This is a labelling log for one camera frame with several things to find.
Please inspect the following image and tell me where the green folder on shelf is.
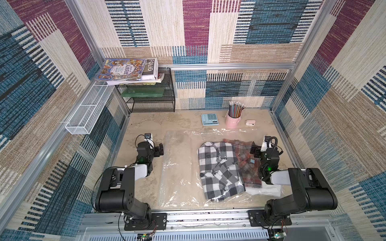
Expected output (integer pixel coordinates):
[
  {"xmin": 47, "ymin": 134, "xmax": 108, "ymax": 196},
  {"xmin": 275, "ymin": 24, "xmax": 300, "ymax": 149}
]
[{"xmin": 121, "ymin": 87, "xmax": 164, "ymax": 98}]

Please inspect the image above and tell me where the clear plastic vacuum bag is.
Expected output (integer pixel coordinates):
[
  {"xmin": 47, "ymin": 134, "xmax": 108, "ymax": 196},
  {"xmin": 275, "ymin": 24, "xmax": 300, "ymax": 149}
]
[{"xmin": 158, "ymin": 128, "xmax": 285, "ymax": 209}]

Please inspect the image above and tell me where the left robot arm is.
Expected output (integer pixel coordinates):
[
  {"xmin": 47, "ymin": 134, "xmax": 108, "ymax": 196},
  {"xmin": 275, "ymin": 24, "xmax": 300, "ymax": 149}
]
[{"xmin": 91, "ymin": 133, "xmax": 164, "ymax": 231}]

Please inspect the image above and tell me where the pink eraser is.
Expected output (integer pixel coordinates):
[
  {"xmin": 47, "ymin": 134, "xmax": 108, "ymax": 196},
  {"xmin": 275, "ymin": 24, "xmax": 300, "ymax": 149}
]
[{"xmin": 245, "ymin": 119, "xmax": 256, "ymax": 127}]

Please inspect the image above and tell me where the pink pencil cup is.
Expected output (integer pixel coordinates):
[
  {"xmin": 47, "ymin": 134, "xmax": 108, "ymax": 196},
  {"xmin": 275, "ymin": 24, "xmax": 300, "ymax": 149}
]
[{"xmin": 225, "ymin": 111, "xmax": 241, "ymax": 129}]

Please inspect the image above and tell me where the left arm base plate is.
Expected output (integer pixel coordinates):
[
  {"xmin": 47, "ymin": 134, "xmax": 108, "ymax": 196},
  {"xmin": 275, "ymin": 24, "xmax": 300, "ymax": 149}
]
[{"xmin": 124, "ymin": 213, "xmax": 167, "ymax": 231}]

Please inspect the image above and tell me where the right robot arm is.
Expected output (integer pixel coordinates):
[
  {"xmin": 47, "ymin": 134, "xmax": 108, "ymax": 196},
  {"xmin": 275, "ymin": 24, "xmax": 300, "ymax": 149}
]
[{"xmin": 248, "ymin": 136, "xmax": 338, "ymax": 229}]

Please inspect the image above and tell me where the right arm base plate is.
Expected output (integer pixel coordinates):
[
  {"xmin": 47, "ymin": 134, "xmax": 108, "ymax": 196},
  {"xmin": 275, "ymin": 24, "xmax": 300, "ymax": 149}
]
[{"xmin": 247, "ymin": 209, "xmax": 292, "ymax": 229}]

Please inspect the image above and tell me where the teal calculator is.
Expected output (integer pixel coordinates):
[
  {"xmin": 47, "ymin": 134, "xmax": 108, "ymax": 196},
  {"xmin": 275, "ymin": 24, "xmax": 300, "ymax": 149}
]
[{"xmin": 201, "ymin": 113, "xmax": 219, "ymax": 126}]

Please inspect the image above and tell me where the coloured pencils bundle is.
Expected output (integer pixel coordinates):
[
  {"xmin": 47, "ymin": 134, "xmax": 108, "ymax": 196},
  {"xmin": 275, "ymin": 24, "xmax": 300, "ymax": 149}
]
[{"xmin": 228, "ymin": 101, "xmax": 246, "ymax": 118}]

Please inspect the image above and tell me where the black wire shelf rack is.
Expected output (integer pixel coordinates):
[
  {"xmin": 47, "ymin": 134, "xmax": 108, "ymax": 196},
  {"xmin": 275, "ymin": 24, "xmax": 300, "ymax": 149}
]
[{"xmin": 117, "ymin": 68, "xmax": 176, "ymax": 113}]

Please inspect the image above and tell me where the colourful picture book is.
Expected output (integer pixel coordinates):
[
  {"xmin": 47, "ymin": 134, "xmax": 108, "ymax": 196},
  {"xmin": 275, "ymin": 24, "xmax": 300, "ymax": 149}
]
[{"xmin": 96, "ymin": 58, "xmax": 147, "ymax": 81}]

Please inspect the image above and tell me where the black white checked shirt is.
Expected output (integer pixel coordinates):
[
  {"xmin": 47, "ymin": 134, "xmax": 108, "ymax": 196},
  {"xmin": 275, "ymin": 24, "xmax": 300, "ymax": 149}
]
[{"xmin": 198, "ymin": 142, "xmax": 245, "ymax": 202}]

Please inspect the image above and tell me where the white wire basket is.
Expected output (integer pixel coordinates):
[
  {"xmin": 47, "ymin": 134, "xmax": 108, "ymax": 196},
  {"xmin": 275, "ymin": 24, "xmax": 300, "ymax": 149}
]
[{"xmin": 65, "ymin": 84, "xmax": 114, "ymax": 135}]

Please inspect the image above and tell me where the red plaid shirt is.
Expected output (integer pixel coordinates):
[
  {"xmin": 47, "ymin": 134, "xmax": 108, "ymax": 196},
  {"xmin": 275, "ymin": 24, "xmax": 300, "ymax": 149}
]
[{"xmin": 223, "ymin": 139, "xmax": 262, "ymax": 188}]

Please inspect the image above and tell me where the black white Folio book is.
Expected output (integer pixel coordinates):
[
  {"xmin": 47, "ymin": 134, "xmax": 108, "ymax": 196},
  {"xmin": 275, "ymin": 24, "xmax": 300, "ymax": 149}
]
[{"xmin": 139, "ymin": 58, "xmax": 158, "ymax": 81}]

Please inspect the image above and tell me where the white folded shirt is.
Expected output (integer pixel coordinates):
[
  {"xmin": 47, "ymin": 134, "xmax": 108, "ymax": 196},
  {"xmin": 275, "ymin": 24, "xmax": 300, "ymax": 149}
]
[{"xmin": 245, "ymin": 183, "xmax": 282, "ymax": 197}]

